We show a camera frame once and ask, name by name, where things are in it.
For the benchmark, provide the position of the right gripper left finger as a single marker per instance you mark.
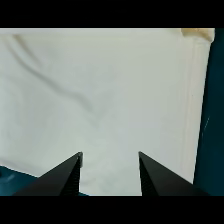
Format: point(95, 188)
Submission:
point(61, 180)

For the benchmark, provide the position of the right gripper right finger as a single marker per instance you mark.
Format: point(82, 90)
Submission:
point(160, 180)

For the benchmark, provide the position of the white garment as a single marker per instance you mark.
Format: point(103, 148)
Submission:
point(100, 100)

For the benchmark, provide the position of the cream garment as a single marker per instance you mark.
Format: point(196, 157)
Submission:
point(198, 33)

